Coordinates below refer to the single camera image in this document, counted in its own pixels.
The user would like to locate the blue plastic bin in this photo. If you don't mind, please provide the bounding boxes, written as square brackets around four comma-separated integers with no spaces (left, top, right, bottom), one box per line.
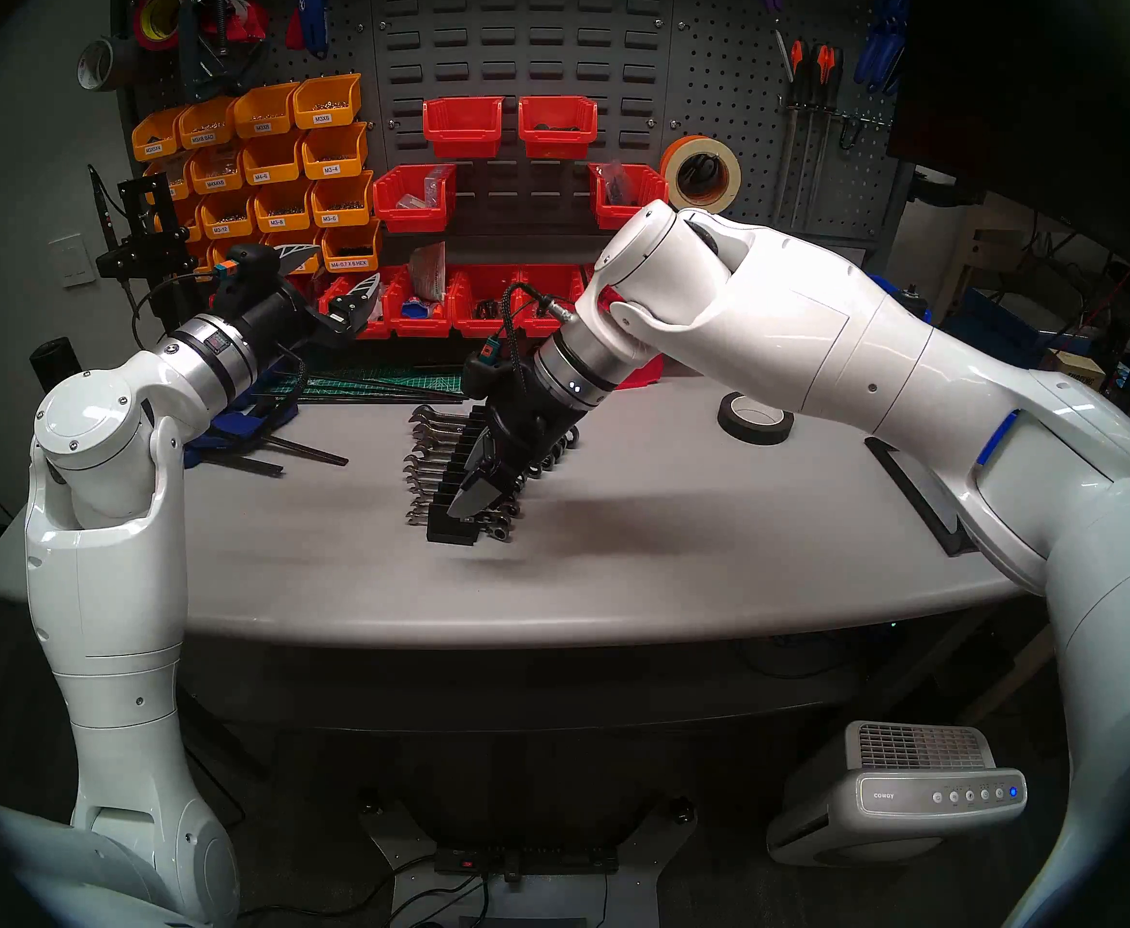
[869,274,933,323]

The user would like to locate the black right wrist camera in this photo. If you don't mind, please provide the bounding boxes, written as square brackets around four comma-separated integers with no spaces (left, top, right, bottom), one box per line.
[461,341,519,402]

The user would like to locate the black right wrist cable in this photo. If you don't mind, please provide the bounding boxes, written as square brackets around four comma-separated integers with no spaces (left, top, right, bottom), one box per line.
[499,283,582,368]

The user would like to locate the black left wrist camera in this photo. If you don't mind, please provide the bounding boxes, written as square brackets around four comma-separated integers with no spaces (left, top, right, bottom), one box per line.
[214,245,285,295]

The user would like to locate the yellow bin labelled M3X5X4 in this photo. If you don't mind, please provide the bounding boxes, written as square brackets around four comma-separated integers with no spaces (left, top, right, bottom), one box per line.
[132,105,187,160]

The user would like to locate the black monitor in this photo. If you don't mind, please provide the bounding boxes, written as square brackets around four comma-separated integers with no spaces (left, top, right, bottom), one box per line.
[889,0,1130,279]

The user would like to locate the black wrench holder rack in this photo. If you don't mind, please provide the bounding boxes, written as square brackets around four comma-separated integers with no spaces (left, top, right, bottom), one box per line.
[426,406,498,547]

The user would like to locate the chrome 3/4 inch wrench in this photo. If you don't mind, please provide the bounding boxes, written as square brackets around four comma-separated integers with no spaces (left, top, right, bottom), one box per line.
[410,406,581,450]

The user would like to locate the grey robot pedestal base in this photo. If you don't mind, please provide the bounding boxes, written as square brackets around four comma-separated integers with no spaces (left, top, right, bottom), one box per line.
[357,791,696,928]

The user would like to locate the dark blue crate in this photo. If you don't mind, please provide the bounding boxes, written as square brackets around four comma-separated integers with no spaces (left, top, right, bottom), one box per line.
[950,291,1042,359]

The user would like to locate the blue bar clamp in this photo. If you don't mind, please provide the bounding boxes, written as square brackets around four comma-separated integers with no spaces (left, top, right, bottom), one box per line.
[183,399,350,478]

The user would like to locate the black probe pen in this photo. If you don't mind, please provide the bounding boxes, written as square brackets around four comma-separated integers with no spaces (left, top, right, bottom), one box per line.
[88,164,142,320]

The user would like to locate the red bin with black parts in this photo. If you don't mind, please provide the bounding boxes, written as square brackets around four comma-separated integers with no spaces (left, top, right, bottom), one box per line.
[451,265,523,339]

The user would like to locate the chrome 11/16 inch wrench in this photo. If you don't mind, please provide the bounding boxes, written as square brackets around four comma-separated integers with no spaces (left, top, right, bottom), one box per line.
[412,423,566,464]

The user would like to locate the white air purifier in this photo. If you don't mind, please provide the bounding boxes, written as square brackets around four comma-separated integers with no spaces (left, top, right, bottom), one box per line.
[768,721,1028,867]

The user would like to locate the grey tape roll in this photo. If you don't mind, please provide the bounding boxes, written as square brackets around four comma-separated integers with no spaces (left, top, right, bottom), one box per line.
[76,37,126,93]

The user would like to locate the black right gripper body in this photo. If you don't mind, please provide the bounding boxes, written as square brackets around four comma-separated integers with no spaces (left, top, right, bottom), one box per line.
[473,380,577,499]

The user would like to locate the yellow bin labelled M4-0.7 HEX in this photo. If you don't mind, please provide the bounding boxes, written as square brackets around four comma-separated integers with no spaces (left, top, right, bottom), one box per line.
[321,218,383,275]

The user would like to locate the black hanging clamp tool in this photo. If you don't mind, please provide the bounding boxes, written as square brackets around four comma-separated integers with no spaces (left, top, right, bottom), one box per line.
[178,0,247,101]

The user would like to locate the yellow bin labelled M3-4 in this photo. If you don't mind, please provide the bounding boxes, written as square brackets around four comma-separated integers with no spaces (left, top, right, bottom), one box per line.
[301,122,369,181]

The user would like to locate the black stand frame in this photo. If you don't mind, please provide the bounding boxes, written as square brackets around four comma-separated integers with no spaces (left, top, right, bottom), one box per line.
[865,436,978,557]

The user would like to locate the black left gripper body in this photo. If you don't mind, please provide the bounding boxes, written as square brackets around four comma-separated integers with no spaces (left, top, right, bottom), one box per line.
[236,278,360,359]

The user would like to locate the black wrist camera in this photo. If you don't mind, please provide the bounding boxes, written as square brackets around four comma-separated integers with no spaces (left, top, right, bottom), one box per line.
[214,245,285,295]
[461,341,519,402]

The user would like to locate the chrome 5/8 inch wrench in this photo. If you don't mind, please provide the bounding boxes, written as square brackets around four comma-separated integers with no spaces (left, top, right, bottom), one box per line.
[414,435,551,476]

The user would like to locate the black power strip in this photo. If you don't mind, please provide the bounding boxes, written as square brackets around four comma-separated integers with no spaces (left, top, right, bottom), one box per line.
[434,844,621,879]

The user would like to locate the clear bag with manual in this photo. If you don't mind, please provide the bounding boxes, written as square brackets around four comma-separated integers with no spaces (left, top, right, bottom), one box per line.
[408,242,448,304]

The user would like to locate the orange black screwdriver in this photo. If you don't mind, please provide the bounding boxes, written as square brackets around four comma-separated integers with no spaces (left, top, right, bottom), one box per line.
[809,44,844,229]
[785,39,809,229]

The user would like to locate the blue red handled cutter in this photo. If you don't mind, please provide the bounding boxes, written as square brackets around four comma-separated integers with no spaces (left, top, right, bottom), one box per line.
[284,0,341,59]

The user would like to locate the cream masking tape roll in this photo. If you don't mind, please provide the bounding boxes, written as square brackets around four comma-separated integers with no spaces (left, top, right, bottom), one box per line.
[660,135,743,217]

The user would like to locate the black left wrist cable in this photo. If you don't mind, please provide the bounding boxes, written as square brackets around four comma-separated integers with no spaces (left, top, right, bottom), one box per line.
[130,274,311,446]

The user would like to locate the red wall bin with bags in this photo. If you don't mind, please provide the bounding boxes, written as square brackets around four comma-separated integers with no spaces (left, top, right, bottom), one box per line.
[372,164,457,234]
[589,163,670,233]

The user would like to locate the red bin with manual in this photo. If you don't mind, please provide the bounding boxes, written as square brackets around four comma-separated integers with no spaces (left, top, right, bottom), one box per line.
[386,269,457,339]

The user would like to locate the red yellow tape roll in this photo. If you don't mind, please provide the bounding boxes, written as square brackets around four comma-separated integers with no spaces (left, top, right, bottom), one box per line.
[132,0,196,52]

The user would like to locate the yellow bin labelled M4-6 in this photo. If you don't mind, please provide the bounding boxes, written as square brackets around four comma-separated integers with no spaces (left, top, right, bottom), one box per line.
[241,131,307,187]

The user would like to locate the yellow bin labelled M3-12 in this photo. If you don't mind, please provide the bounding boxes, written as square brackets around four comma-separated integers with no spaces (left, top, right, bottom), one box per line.
[197,189,258,241]

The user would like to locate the yellow bin labelled M3-6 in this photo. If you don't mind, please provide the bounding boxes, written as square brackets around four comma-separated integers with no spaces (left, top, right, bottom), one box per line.
[310,171,374,229]

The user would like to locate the grey tool wall panel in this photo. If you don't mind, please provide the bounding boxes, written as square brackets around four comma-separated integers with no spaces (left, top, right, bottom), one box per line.
[110,0,914,250]

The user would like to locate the green cutting mat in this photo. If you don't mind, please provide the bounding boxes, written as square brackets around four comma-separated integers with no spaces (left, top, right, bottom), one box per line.
[270,371,469,397]

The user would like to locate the blue handled pliers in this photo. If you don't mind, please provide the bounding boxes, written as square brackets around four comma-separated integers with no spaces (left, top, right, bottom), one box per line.
[853,0,914,96]

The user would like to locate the white wall switch plate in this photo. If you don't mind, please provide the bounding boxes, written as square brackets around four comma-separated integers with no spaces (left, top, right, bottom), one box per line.
[47,234,97,289]

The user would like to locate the red bin with clear bag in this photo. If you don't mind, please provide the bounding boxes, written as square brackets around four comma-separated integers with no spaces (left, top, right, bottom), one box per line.
[321,274,394,341]

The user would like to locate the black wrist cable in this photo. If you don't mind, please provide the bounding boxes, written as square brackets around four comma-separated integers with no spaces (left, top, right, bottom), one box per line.
[499,283,582,368]
[130,274,311,446]

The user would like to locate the chrome 1/4 inch wrench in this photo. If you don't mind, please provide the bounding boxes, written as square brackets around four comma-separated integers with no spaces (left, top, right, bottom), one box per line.
[406,511,519,543]

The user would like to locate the yellow bin labelled M2.5-5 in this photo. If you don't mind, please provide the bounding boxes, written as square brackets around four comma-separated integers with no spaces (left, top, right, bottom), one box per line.
[263,228,326,277]

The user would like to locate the yellow bin labelled M4X4X6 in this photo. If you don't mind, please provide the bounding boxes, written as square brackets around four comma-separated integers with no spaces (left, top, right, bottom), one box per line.
[188,141,247,195]

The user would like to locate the yellow bin labelled M3-8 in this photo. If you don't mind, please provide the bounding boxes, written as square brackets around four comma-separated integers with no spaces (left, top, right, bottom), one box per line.
[253,181,316,234]

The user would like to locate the black tape roll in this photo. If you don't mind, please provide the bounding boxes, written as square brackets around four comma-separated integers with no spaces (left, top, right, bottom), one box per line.
[718,391,796,446]

